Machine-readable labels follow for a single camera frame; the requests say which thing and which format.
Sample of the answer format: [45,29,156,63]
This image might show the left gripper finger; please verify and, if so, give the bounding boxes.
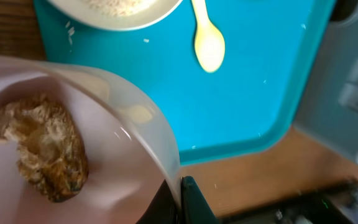
[137,175,220,224]

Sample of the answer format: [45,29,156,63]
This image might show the pink bowl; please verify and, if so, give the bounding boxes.
[0,56,181,223]

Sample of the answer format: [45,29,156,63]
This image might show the brown food piece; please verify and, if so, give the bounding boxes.
[0,93,89,203]

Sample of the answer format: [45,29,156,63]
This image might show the black base bar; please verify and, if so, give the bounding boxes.
[218,179,358,224]

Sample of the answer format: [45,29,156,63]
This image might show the yellow plastic spoon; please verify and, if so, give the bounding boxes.
[191,0,226,73]

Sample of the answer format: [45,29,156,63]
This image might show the teal serving tray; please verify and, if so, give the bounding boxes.
[34,0,335,165]

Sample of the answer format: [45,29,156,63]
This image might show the cream bowl with rice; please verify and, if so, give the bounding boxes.
[48,0,181,31]

